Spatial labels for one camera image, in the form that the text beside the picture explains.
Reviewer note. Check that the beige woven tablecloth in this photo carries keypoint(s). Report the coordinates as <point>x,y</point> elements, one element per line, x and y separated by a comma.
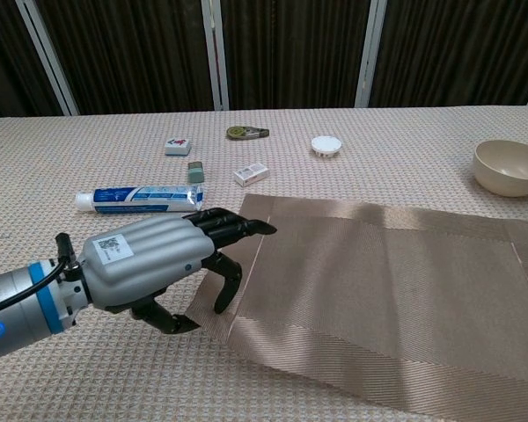
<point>48,167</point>

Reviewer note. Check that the blue and white toothpaste tube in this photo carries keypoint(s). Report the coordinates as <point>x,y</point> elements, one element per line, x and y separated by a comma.
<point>136,200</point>

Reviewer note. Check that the brown woven placemat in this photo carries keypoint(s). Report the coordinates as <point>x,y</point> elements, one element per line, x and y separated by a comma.
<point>378,285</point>

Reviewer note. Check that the left silver and black robot hand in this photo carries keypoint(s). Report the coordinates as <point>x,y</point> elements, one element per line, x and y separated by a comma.
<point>149,259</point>

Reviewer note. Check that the olive correction tape dispenser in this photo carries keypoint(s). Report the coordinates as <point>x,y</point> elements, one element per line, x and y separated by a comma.
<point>237,133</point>

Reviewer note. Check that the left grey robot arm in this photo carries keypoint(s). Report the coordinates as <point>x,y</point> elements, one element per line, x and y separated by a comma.
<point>17,321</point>

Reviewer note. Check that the light brown bowl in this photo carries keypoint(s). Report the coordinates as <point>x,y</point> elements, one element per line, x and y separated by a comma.
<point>506,180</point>

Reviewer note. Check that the dark fabric screen panel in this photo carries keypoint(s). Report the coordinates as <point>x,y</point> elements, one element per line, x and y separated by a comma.
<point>4,53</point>
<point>132,53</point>
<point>457,48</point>
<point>290,53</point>

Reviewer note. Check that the small white cardboard box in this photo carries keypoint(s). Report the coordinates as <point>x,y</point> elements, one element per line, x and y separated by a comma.
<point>251,174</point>

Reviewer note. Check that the white mahjong tile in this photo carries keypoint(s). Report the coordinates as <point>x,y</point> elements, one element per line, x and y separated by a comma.
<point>178,147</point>

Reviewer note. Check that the small green block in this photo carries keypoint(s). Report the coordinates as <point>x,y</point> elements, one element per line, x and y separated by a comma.
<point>196,173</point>

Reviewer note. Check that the white round cap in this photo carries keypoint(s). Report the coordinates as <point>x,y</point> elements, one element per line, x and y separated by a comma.
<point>326,144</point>

